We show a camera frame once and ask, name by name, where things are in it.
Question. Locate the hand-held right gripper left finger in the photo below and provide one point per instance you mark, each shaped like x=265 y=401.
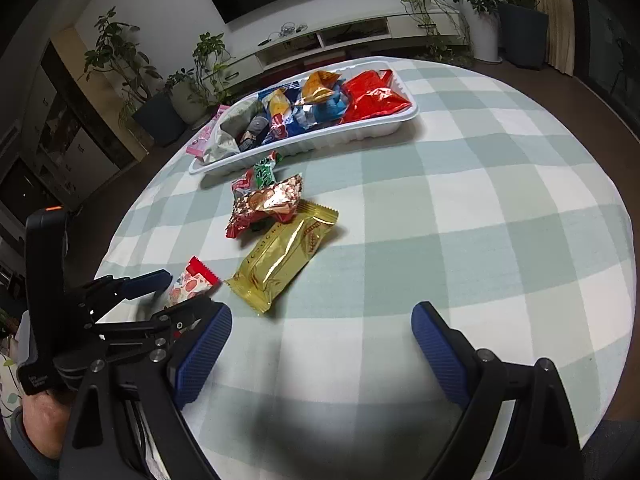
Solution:
x=200 y=355

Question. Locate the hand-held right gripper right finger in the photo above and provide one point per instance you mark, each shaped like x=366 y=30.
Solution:
x=440 y=355

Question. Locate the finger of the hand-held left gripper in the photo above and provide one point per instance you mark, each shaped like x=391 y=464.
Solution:
x=175 y=317
x=147 y=281

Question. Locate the red white strawberry candy packet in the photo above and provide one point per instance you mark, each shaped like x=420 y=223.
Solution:
x=192 y=280

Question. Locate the pink snack packet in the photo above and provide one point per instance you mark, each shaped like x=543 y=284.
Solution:
x=205 y=135

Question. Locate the large white snack bag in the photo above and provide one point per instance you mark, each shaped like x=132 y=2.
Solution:
x=227 y=145

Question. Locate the blue and yellow cookie packet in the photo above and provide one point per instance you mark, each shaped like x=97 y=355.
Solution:
x=280 y=110

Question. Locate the white plastic tray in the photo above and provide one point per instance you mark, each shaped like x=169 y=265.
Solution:
x=350 y=132

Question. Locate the light blue snack bag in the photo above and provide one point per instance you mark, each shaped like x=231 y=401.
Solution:
x=325 y=110

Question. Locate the small orange snack packet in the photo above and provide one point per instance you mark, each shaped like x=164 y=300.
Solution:
x=320 y=85

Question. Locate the person's left forearm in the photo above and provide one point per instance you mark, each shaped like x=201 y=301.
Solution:
x=22 y=447

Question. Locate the person's left hand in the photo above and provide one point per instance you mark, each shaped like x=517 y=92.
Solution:
x=45 y=420

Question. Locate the gold foil snack packet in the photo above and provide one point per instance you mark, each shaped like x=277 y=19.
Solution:
x=280 y=260

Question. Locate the white leaf print cloth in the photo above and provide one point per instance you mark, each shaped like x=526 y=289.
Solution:
x=7 y=390

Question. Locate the wooden glass front cabinet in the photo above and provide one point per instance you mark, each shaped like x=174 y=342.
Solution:
x=65 y=125

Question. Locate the brown gold patterned packet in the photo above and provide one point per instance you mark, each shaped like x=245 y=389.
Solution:
x=272 y=197

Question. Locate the green candy packet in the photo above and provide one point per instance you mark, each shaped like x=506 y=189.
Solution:
x=265 y=172

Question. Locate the dark square planter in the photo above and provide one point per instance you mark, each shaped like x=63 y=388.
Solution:
x=160 y=120
x=525 y=35

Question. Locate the black snack packet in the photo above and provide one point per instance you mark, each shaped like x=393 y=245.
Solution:
x=252 y=135

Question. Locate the white round plant pot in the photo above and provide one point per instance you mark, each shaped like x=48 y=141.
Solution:
x=190 y=105

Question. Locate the tall leafy plant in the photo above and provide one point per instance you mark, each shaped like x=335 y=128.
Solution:
x=120 y=55

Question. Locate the trailing pothos plant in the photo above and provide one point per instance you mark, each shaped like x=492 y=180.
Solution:
x=212 y=60

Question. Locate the red foil snack packet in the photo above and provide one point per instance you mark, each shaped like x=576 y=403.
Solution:
x=375 y=95

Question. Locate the white low television cabinet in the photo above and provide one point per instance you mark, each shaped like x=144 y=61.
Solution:
x=350 y=32

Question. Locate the tall white plant pot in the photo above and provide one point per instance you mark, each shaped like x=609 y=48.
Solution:
x=482 y=35

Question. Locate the beige curtain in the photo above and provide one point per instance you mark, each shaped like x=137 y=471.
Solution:
x=555 y=15

